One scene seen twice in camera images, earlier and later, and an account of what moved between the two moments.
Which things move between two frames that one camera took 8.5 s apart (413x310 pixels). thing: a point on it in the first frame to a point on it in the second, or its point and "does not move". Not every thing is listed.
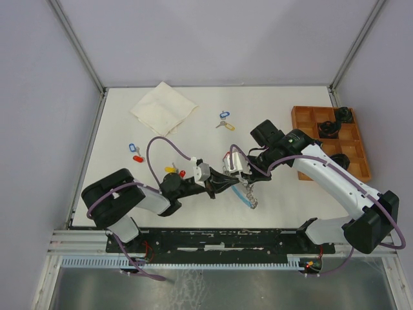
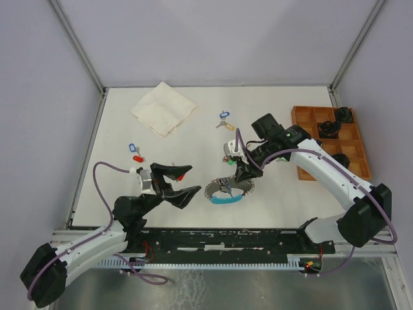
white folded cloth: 162,108 does not move
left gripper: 219,181 to 179,197
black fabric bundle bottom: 341,159 does not move
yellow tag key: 226,125 does not move
